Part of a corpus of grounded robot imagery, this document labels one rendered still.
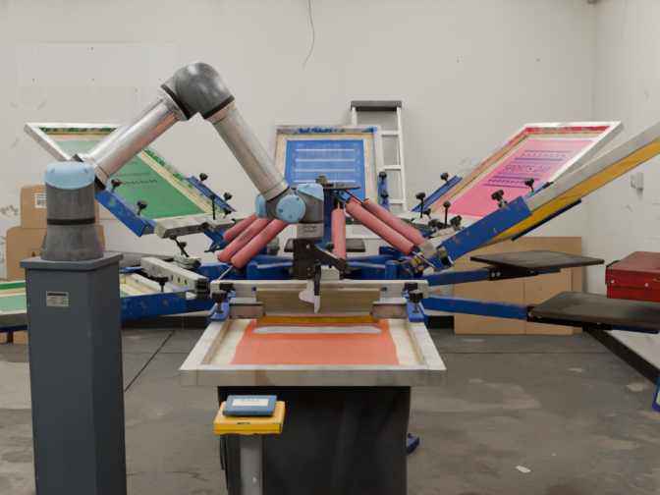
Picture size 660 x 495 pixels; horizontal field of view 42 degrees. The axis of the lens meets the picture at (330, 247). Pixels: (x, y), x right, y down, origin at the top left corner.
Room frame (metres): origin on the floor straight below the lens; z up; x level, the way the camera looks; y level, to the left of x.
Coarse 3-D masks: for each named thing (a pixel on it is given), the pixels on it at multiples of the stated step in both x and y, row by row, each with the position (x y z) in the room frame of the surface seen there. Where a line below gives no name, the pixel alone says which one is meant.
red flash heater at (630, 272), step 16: (640, 256) 2.75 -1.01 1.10; (656, 256) 2.74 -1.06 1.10; (608, 272) 2.49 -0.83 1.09; (624, 272) 2.47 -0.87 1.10; (640, 272) 2.45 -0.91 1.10; (656, 272) 2.43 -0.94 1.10; (608, 288) 2.50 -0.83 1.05; (624, 288) 2.47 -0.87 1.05; (640, 288) 2.45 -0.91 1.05; (656, 288) 2.43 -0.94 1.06
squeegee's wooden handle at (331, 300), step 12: (264, 300) 2.40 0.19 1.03; (276, 300) 2.40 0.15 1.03; (288, 300) 2.40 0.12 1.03; (300, 300) 2.40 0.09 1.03; (324, 300) 2.40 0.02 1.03; (336, 300) 2.40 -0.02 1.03; (348, 300) 2.40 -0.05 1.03; (360, 300) 2.40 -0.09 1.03; (372, 300) 2.40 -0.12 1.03; (264, 312) 2.40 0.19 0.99; (372, 312) 2.40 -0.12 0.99
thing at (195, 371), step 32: (192, 352) 1.96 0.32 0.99; (416, 352) 2.08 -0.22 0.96; (192, 384) 1.81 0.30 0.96; (224, 384) 1.81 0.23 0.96; (256, 384) 1.81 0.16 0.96; (288, 384) 1.81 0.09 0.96; (320, 384) 1.81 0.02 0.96; (352, 384) 1.81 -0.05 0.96; (384, 384) 1.81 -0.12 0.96; (416, 384) 1.81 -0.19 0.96
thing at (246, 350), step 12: (252, 324) 2.42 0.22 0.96; (264, 324) 2.42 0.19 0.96; (276, 324) 2.42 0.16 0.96; (288, 324) 2.42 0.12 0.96; (300, 324) 2.42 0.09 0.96; (312, 324) 2.42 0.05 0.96; (252, 336) 2.27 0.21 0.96; (264, 336) 2.27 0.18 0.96; (276, 336) 2.27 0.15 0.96; (288, 336) 2.27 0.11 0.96; (300, 336) 2.27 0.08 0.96; (312, 336) 2.27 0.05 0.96; (240, 348) 2.14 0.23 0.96; (252, 348) 2.14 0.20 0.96; (240, 360) 2.01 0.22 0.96; (252, 360) 2.01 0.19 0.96; (264, 360) 2.01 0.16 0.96; (276, 360) 2.01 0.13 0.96; (288, 360) 2.01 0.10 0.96; (300, 360) 2.01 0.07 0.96; (312, 360) 2.01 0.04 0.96
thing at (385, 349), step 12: (324, 324) 2.42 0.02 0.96; (336, 324) 2.42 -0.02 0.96; (348, 324) 2.41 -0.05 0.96; (360, 324) 2.41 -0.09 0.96; (372, 324) 2.41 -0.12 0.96; (384, 324) 2.41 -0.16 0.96; (324, 336) 2.27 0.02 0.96; (336, 336) 2.27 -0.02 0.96; (348, 336) 2.27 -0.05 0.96; (360, 336) 2.27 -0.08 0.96; (372, 336) 2.27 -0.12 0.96; (384, 336) 2.27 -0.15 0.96; (384, 348) 2.14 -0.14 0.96; (396, 348) 2.14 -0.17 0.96; (324, 360) 2.01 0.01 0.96; (336, 360) 2.01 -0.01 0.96; (348, 360) 2.01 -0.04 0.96; (360, 360) 2.01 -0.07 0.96; (372, 360) 2.01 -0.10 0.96; (384, 360) 2.01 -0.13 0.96; (396, 360) 2.01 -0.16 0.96
